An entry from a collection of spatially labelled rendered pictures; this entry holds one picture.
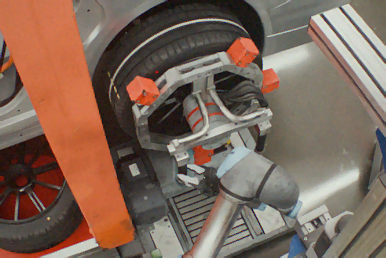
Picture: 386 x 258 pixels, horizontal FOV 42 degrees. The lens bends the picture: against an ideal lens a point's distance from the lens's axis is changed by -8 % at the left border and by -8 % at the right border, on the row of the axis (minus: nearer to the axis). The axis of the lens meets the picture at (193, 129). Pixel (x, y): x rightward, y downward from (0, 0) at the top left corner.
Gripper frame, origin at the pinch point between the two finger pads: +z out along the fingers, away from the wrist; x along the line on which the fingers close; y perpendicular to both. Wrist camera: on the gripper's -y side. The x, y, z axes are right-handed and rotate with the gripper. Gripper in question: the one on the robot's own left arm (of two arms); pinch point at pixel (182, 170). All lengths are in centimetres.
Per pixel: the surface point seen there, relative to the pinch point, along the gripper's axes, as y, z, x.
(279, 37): -4, -15, 76
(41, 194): 56, 73, -17
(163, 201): 42.7, 11.3, 1.1
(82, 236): 56, 43, -28
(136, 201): 42.5, 22.7, -4.3
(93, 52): -33, 43, 17
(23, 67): -98, 22, -35
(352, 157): 83, -73, 82
